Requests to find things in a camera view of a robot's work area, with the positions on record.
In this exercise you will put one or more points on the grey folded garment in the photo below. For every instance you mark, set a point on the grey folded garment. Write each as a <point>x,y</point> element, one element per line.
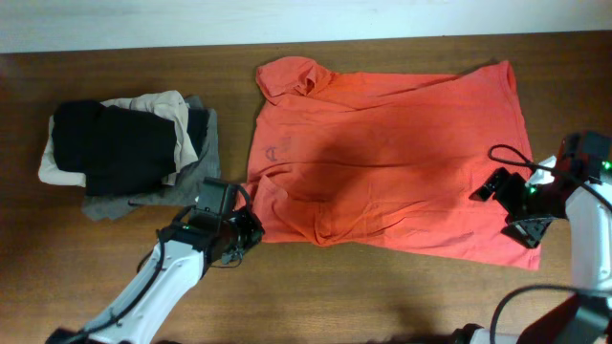
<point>187,186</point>

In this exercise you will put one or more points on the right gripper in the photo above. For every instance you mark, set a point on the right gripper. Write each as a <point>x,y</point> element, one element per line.
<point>525,230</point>

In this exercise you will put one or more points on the black folded garment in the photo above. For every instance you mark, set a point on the black folded garment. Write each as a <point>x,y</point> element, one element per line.
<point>120,151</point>

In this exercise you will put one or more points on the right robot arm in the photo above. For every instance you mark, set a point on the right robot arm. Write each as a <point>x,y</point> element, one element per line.
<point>574,185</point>

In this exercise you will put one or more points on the red printed t-shirt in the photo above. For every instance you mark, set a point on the red printed t-shirt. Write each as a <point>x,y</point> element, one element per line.
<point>386,160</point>

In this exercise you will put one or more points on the beige folded garment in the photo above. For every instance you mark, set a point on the beige folded garment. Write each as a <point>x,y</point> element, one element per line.
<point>168,105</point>

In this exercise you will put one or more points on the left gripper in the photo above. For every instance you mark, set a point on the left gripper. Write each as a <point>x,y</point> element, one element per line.
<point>255,231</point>

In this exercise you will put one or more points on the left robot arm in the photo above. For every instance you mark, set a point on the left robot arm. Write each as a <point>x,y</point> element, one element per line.
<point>173,266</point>

